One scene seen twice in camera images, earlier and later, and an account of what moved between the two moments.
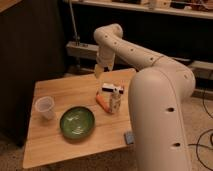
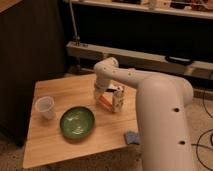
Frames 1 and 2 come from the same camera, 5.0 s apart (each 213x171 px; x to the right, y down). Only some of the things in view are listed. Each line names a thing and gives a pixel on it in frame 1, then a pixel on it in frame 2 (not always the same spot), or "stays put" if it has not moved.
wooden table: (77, 116) stays put
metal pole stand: (78, 70) stays put
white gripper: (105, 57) -> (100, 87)
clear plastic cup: (46, 105) stays put
